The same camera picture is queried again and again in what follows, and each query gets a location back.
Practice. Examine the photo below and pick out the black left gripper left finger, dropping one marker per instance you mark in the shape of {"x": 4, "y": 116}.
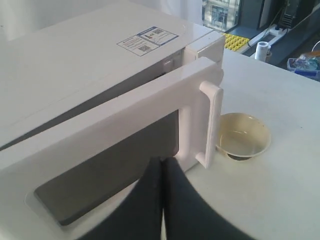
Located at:
{"x": 140, "y": 214}

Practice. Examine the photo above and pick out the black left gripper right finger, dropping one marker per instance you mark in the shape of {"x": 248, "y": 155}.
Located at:
{"x": 187, "y": 216}

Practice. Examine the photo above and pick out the white microwave door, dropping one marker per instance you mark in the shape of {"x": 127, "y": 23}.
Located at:
{"x": 62, "y": 183}

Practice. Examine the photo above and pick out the cream yellow bowl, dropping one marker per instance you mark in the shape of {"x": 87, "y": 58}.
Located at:
{"x": 242, "y": 136}

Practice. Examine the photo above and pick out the white microwave oven body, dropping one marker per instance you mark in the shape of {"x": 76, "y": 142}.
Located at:
{"x": 60, "y": 71}

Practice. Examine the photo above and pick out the blue warning label sticker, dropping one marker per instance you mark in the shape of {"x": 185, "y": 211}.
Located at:
{"x": 147, "y": 41}

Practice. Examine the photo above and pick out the white paper roll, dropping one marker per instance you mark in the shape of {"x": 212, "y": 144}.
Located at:
{"x": 261, "y": 51}

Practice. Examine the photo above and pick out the blue plastic storage box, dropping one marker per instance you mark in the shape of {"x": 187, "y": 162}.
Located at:
{"x": 306, "y": 65}

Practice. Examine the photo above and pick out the white power strip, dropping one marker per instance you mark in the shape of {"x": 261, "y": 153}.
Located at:
{"x": 275, "y": 30}

